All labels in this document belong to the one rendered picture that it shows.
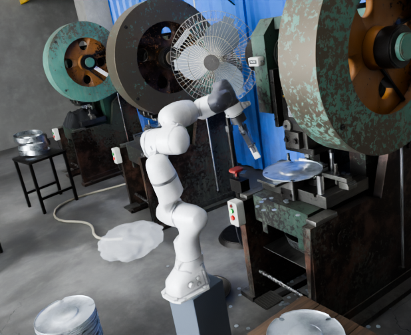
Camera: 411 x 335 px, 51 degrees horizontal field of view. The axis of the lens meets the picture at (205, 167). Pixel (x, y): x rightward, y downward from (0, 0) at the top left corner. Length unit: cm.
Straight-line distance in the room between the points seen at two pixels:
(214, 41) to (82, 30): 234
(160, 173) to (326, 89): 68
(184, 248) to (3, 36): 676
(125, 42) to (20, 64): 529
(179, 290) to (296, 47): 106
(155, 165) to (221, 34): 128
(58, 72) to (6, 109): 362
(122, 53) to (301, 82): 173
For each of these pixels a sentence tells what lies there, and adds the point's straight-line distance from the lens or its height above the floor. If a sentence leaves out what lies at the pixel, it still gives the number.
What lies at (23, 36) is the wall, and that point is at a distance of 825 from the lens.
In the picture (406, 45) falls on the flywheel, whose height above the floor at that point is 134.
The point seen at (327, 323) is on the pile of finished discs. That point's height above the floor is 37.
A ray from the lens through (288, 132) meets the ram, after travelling 210.
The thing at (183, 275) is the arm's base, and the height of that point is 54.
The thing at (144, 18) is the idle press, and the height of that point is 162.
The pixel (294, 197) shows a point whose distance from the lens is 212.
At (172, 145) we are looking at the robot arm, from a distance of 162.
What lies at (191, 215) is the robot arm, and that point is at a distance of 172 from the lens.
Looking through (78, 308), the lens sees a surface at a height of 31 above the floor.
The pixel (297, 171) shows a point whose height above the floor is 79.
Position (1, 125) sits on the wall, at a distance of 821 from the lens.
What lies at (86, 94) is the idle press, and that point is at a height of 102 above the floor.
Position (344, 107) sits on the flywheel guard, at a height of 117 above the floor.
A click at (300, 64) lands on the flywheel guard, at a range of 153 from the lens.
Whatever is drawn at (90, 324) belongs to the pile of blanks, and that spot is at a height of 28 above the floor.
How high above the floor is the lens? 152
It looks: 18 degrees down
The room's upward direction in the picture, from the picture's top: 9 degrees counter-clockwise
